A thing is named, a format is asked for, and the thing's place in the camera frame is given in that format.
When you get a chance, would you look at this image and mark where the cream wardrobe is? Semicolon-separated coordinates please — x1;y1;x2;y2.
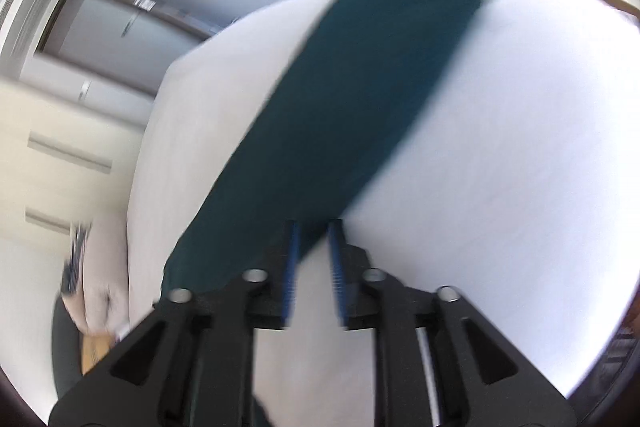
1;79;142;256

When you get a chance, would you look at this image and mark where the dark grey headboard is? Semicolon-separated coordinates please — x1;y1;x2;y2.
51;296;82;398

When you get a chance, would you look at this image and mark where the yellow cushion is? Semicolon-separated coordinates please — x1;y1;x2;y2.
80;335;117;375

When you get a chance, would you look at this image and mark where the dark green garment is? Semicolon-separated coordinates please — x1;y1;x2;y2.
162;0;482;293

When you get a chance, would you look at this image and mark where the folded beige duvet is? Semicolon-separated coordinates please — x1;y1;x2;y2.
61;211;129;336

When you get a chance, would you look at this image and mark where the grey door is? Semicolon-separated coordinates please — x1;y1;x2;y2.
37;0;207;95

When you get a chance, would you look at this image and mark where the beige bed sheet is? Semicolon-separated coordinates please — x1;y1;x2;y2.
124;0;640;427

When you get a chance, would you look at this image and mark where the blue patterned cloth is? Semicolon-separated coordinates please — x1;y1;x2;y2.
60;222;91;295

